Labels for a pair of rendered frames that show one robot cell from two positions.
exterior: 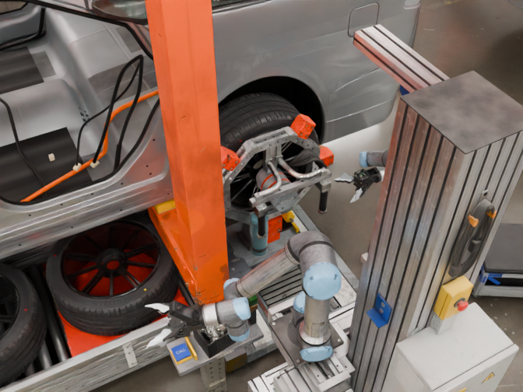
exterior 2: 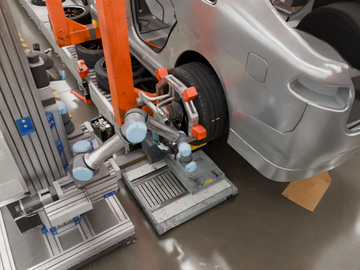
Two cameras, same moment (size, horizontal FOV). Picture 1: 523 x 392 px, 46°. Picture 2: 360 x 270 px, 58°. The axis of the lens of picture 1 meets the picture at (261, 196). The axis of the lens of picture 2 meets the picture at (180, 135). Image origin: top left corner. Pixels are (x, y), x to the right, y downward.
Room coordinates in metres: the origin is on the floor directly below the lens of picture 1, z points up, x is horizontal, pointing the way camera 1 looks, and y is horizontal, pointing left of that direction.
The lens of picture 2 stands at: (2.06, -2.14, 2.41)
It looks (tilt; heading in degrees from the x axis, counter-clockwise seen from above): 41 degrees down; 86
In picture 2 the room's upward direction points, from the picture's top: straight up
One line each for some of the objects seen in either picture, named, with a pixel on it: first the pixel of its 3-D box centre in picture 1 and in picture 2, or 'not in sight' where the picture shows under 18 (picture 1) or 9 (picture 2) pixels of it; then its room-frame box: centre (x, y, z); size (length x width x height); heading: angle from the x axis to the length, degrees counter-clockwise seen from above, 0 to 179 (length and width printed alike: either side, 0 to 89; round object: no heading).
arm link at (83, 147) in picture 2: not in sight; (83, 152); (1.55, -0.62, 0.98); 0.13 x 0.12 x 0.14; 98
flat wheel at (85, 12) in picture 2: not in sight; (70, 19); (0.65, 3.19, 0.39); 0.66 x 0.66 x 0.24
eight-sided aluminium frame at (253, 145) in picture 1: (269, 178); (175, 111); (2.17, -0.04, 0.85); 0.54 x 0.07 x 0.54; 118
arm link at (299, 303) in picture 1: (308, 310); (58, 112); (1.31, -0.18, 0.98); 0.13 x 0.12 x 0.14; 6
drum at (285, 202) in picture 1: (276, 187); (167, 113); (2.11, -0.07, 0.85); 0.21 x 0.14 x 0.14; 28
